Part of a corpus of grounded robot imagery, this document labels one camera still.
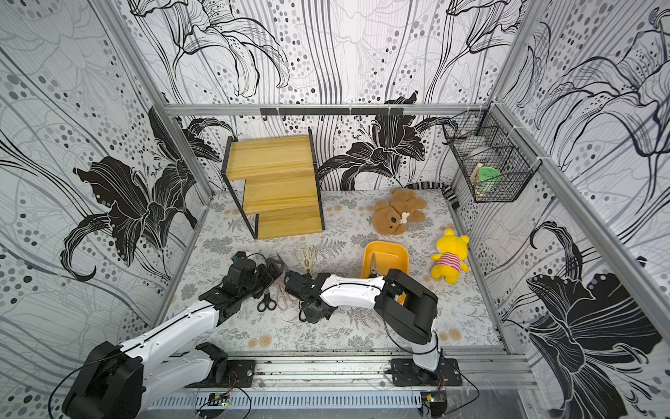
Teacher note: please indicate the striped plush tail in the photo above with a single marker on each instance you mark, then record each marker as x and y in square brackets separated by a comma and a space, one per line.
[446, 190]

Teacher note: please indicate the black wire basket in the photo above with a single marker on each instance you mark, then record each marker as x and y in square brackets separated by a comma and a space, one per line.
[480, 138]

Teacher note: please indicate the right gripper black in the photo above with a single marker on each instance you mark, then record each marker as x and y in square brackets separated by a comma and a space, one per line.
[293, 282]

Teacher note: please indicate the black hook rail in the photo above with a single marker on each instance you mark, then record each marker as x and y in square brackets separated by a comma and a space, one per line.
[338, 110]

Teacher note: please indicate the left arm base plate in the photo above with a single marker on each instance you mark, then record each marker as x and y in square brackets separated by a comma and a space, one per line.
[228, 374]

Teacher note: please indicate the yellow storage box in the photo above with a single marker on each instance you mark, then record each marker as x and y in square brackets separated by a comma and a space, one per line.
[380, 257]

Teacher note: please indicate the brown teddy bear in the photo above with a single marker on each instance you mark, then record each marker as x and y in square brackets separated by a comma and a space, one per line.
[391, 217]

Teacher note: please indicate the small black scissors left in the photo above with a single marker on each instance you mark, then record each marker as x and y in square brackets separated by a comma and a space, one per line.
[266, 304]

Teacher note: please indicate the wooden tiered shelf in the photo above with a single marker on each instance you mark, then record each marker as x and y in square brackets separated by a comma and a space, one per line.
[273, 182]

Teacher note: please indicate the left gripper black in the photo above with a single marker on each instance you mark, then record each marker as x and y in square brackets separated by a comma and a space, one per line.
[272, 263]

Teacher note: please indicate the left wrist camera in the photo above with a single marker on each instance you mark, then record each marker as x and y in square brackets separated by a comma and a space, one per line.
[239, 255]

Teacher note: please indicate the white cable duct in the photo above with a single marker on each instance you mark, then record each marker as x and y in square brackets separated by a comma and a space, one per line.
[276, 400]

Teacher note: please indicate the green lidded jar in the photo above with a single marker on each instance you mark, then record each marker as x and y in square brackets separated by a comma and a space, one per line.
[487, 179]

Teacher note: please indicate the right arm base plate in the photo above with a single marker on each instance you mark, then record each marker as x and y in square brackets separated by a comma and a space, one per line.
[406, 374]

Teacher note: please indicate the pink scissors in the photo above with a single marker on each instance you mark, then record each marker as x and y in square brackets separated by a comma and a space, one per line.
[283, 299]

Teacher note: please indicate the yellow plush bear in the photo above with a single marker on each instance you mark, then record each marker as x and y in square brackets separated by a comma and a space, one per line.
[449, 261]

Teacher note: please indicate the beige kitchen scissors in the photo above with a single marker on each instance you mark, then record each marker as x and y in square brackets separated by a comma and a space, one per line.
[306, 257]

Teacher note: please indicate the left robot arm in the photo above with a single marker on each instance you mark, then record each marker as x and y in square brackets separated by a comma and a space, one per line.
[121, 380]

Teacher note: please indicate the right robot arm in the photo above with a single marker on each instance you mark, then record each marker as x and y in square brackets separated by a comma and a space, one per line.
[405, 306]

